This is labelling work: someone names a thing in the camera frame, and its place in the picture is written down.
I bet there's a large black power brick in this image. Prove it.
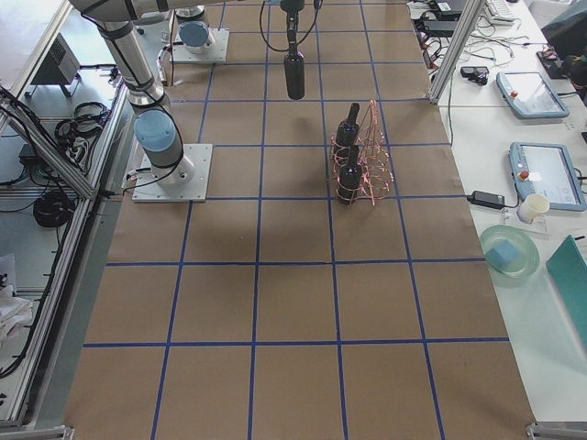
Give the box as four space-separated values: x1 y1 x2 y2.
420 20 459 38

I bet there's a teal book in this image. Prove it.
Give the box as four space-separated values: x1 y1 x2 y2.
546 236 586 344

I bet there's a white paper cup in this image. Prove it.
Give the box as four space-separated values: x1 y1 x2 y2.
516 193 550 224

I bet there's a dark wine bottle in basket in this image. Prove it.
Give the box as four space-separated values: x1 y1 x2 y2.
334 103 360 159

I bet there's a dark wine bottle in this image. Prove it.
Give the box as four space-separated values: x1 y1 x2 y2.
283 51 305 100
334 103 360 159

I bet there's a blue teach pendant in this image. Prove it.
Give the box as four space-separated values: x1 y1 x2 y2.
495 71 570 119
508 142 586 212

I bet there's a green glass plate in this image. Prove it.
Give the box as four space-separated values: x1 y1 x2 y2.
480 225 540 279

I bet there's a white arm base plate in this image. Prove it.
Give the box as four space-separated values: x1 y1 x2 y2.
131 144 213 203
172 28 229 64

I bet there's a far blue teach pendant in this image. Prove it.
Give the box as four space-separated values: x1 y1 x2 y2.
495 71 570 119

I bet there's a copper wire wine basket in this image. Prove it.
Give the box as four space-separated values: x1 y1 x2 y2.
330 100 394 204

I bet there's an aluminium frame post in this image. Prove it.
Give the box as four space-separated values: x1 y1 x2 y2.
428 0 484 105

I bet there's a black power adapter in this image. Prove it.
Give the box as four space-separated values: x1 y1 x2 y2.
467 191 505 210

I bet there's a near blue teach pendant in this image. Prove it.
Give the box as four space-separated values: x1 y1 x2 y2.
508 142 586 212

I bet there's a blue sponge block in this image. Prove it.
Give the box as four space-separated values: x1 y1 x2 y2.
484 239 520 270

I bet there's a grey control box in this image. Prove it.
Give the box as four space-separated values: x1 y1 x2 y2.
25 33 81 98

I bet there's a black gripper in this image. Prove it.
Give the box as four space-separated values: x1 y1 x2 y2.
280 0 305 54

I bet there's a white crumpled cloth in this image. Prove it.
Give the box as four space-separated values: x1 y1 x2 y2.
0 254 35 340

